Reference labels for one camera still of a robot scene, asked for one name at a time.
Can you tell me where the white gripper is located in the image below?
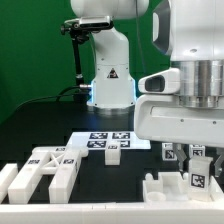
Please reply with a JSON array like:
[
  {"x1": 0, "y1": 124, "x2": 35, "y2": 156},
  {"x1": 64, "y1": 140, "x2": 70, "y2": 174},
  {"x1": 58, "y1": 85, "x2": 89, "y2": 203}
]
[{"x1": 134, "y1": 94, "x2": 224, "y2": 177}]

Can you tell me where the white chair seat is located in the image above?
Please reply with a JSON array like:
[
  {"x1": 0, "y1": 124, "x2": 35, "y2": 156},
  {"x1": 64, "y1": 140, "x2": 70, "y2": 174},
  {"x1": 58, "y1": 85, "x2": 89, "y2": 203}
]
[{"x1": 142, "y1": 171, "x2": 214, "y2": 202}]

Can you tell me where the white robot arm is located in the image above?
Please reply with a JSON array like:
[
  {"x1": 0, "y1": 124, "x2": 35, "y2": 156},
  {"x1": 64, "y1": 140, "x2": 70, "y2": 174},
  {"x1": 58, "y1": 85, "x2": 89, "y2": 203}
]
[{"x1": 71, "y1": 0, "x2": 224, "y2": 148}]

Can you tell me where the right white tag cube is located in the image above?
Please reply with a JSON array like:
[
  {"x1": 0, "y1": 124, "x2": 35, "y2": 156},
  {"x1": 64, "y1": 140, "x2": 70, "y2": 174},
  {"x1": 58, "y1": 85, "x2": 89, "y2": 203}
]
[{"x1": 189, "y1": 144, "x2": 205, "y2": 158}]

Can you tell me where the white tag cube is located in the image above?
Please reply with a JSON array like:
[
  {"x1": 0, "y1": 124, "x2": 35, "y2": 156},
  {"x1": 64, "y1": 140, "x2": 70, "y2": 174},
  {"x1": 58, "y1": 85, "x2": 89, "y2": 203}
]
[
  {"x1": 162, "y1": 143, "x2": 177, "y2": 161},
  {"x1": 189, "y1": 144, "x2": 205, "y2": 158}
]

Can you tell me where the left white tag cube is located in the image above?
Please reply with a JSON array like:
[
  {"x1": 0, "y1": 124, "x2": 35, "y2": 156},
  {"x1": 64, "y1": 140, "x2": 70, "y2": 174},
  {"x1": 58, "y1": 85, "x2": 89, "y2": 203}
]
[{"x1": 162, "y1": 143, "x2": 177, "y2": 161}]

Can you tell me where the white U-shaped fence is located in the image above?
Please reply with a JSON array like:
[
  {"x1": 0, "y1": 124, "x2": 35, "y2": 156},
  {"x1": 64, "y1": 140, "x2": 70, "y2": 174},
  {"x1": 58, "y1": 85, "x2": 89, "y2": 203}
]
[{"x1": 0, "y1": 164, "x2": 224, "y2": 224}]

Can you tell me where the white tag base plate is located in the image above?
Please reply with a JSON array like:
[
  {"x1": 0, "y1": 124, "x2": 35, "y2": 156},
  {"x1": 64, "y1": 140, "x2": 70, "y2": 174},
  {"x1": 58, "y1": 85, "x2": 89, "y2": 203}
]
[{"x1": 67, "y1": 131, "x2": 151, "y2": 150}]

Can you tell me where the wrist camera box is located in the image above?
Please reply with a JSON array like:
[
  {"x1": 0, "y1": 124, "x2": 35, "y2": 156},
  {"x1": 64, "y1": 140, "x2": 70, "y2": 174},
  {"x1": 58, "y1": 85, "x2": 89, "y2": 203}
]
[{"x1": 138, "y1": 68, "x2": 180, "y2": 95}]

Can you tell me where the black cable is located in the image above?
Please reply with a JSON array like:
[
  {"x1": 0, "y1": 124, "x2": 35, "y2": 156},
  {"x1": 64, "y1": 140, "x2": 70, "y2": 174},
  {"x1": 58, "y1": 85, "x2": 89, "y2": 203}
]
[{"x1": 13, "y1": 85, "x2": 91, "y2": 113}]

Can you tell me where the rear camera on stand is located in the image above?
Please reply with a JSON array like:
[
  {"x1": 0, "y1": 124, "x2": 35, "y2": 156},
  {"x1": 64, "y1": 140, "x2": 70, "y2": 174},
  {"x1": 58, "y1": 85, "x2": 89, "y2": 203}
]
[{"x1": 60, "y1": 16, "x2": 113, "y2": 85}]

